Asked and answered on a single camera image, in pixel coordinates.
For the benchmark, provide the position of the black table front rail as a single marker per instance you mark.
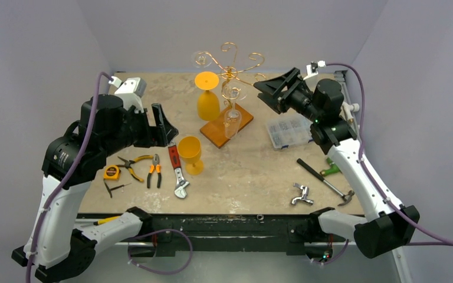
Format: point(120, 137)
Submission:
point(291, 234)

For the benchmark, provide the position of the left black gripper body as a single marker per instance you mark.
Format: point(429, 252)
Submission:
point(143, 134)

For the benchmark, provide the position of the yellow long nose pliers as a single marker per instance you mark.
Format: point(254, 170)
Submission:
point(128, 164)

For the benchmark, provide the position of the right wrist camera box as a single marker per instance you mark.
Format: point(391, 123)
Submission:
point(313, 71)

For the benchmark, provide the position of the gold wire wine glass rack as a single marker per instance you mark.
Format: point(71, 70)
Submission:
point(229, 73)

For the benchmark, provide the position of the yellow tape measure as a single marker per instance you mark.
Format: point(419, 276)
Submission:
point(111, 172)

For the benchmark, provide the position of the orange black pliers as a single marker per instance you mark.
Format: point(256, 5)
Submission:
point(155, 168)

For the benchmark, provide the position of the yellow wine glass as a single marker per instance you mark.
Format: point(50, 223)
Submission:
point(190, 150)
point(208, 103)

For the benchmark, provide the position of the wooden rack base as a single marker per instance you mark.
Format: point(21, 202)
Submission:
point(220, 131)

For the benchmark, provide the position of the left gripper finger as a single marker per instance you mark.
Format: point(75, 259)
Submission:
point(162, 123)
point(164, 135)

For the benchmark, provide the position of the red adjustable wrench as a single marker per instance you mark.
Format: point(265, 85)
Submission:
point(181, 182)

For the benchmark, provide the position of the black handled hammer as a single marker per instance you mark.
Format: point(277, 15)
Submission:
point(346, 197)

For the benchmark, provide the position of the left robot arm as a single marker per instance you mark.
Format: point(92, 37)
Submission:
point(56, 249)

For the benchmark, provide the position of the yellow handled screwdriver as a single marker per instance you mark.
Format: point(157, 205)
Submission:
point(100, 222)

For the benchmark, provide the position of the small black hex key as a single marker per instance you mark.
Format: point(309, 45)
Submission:
point(111, 189)

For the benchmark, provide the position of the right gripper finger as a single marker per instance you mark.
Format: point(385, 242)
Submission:
point(276, 86)
point(277, 101)

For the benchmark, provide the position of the rear clear wine glass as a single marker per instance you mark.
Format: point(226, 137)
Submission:
point(201, 59)

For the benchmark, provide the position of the aluminium frame rail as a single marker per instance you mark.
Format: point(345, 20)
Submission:
point(348, 109)

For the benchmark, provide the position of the clear wine glass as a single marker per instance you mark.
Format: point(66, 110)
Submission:
point(201, 59)
point(232, 93)

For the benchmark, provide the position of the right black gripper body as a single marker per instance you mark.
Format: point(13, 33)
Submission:
point(286, 92)

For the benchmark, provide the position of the green faucet valve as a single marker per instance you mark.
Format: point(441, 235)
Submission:
point(333, 168)

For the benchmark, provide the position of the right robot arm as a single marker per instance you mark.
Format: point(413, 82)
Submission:
point(387, 223)

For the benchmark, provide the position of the front clear wine glass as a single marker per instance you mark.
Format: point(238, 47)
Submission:
point(232, 93)

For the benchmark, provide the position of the clear plastic screw box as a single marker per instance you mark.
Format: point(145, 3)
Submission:
point(289, 131)

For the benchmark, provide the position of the chrome faucet tap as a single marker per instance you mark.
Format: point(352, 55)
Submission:
point(304, 195)

